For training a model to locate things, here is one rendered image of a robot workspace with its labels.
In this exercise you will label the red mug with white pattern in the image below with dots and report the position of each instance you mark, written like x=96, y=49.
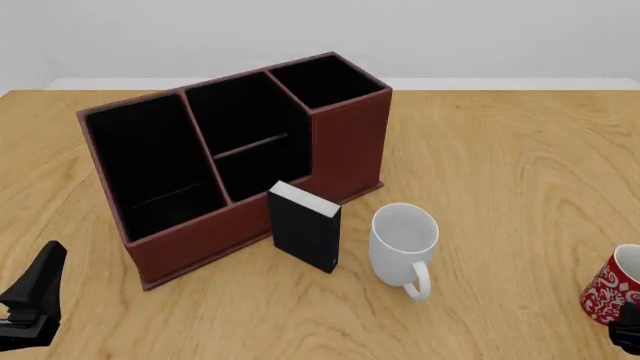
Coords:
x=607, y=288

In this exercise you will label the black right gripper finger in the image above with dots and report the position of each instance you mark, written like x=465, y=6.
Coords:
x=632, y=313

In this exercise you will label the red-brown desk caddy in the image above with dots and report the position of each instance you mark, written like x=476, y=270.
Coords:
x=345, y=142

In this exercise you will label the black book with white pages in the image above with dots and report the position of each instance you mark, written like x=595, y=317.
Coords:
x=305, y=236

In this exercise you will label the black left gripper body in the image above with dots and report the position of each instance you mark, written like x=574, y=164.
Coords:
x=27, y=332

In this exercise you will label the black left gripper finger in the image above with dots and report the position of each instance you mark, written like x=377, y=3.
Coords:
x=44, y=277

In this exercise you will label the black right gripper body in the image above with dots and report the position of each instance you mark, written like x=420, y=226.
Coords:
x=628, y=337

